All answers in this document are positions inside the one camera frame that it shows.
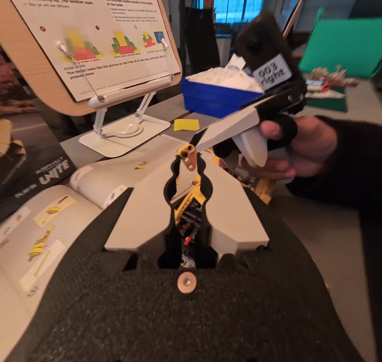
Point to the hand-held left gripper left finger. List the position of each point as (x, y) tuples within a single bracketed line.
[(140, 218)]

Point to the white board stand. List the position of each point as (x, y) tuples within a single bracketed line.
[(125, 138)]

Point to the paned window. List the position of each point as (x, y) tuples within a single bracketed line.
[(235, 0)]

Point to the person's right hand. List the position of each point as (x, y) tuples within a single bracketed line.
[(316, 147)]

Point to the person's right forearm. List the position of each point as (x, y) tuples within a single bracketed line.
[(358, 165)]

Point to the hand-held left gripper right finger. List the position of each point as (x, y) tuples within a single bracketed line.
[(235, 218)]

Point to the printed instruction sheet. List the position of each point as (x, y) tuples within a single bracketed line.
[(98, 15)]

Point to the brown brick model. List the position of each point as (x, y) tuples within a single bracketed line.
[(331, 75)]

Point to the black toy set box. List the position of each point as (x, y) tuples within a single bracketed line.
[(29, 159)]

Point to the dark standing board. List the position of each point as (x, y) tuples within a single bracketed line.
[(201, 39)]

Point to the grey desk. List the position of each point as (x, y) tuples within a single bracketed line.
[(322, 239)]

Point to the blue plastic bin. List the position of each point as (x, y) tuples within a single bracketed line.
[(215, 99)]

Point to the green box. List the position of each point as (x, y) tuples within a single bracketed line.
[(343, 45)]

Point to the green baseplate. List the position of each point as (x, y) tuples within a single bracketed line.
[(328, 99)]

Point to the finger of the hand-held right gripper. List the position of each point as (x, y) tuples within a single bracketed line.
[(232, 126)]

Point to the instruction booklet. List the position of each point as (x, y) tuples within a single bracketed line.
[(113, 171)]

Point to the yellow curved liftarm piece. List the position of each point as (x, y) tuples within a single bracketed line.
[(188, 157)]

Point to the yellow paper strip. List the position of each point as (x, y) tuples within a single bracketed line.
[(186, 125)]

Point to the yellow brick car model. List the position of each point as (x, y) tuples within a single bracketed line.
[(191, 206)]

